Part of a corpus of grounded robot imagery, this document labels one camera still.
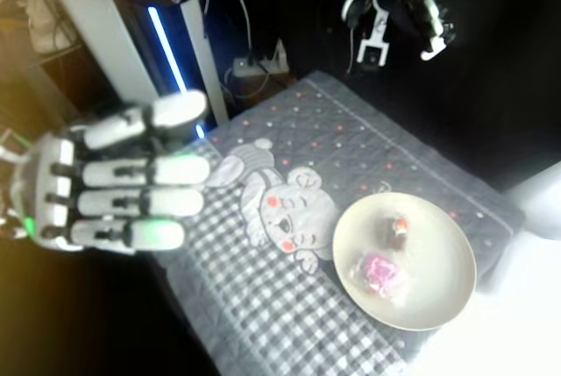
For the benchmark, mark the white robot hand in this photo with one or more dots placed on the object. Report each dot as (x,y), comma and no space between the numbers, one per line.
(423,8)
(109,174)

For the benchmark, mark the small dark red-white candy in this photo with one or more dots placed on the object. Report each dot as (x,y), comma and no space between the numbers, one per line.
(394,233)

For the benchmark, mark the pink candy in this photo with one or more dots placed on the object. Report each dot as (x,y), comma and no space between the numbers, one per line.
(379,273)

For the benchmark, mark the round white plate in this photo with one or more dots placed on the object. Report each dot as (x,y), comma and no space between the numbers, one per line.
(438,271)

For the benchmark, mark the white column with blue light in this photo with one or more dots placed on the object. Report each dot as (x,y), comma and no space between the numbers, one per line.
(114,34)

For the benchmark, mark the white power strip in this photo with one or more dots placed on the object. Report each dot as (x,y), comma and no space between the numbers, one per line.
(256,65)

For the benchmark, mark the grey quilt with printed bear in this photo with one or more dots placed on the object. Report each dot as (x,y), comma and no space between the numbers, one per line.
(271,297)

